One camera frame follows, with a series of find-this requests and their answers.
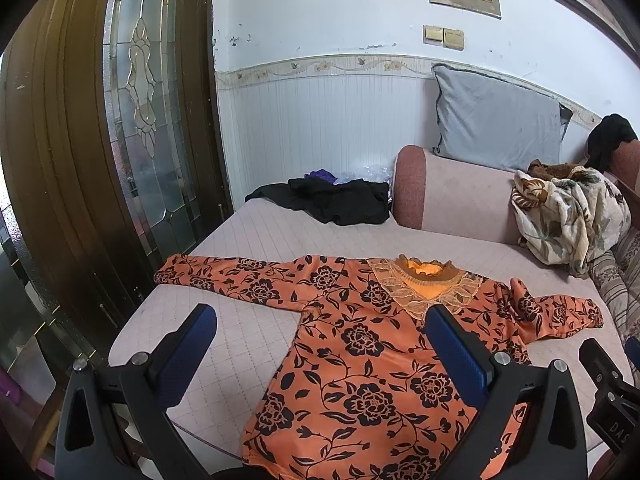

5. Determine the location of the frosted glass side panel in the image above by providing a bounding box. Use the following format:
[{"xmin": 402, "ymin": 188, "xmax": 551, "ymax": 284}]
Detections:
[{"xmin": 0, "ymin": 205, "xmax": 101, "ymax": 391}]

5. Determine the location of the black garment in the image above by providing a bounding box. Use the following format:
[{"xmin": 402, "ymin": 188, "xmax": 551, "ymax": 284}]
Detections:
[{"xmin": 244, "ymin": 177, "xmax": 391, "ymax": 227}]

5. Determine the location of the cream floral blanket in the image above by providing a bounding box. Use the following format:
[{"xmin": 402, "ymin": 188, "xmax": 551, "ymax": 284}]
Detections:
[{"xmin": 510, "ymin": 160, "xmax": 632, "ymax": 278}]

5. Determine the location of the black cloth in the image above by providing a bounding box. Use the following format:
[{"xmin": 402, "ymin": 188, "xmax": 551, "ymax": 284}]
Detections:
[{"xmin": 586, "ymin": 114, "xmax": 640, "ymax": 173}]

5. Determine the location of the striped cushion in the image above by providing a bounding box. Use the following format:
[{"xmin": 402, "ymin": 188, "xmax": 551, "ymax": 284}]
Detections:
[{"xmin": 587, "ymin": 227, "xmax": 640, "ymax": 346}]

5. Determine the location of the purple container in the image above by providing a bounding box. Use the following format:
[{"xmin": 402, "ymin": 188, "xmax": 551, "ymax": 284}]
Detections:
[{"xmin": 0, "ymin": 367, "xmax": 23, "ymax": 406}]

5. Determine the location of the clear plastic bag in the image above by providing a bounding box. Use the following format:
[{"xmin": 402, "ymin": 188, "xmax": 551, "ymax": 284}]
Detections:
[{"xmin": 334, "ymin": 162, "xmax": 396, "ymax": 186}]

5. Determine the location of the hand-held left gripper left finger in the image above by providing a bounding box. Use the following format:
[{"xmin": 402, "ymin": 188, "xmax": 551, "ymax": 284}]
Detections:
[{"xmin": 54, "ymin": 303, "xmax": 218, "ymax": 480}]

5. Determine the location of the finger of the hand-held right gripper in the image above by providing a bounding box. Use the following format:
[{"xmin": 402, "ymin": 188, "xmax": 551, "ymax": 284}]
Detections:
[
  {"xmin": 623, "ymin": 336, "xmax": 640, "ymax": 386},
  {"xmin": 578, "ymin": 338, "xmax": 640, "ymax": 456}
]

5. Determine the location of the grey pillow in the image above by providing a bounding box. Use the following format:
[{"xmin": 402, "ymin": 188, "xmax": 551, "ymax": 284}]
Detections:
[{"xmin": 431, "ymin": 62, "xmax": 573, "ymax": 173}]

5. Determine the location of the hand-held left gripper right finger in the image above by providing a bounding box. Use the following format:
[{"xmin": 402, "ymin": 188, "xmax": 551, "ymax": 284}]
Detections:
[{"xmin": 424, "ymin": 304, "xmax": 590, "ymax": 480}]

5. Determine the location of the orange floral blouse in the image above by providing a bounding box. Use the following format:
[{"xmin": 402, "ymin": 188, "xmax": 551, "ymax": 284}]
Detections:
[{"xmin": 154, "ymin": 254, "xmax": 605, "ymax": 480}]

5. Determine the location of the wooden door with leaded glass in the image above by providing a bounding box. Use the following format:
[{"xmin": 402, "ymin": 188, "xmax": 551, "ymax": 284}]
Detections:
[{"xmin": 0, "ymin": 0, "xmax": 236, "ymax": 396}]

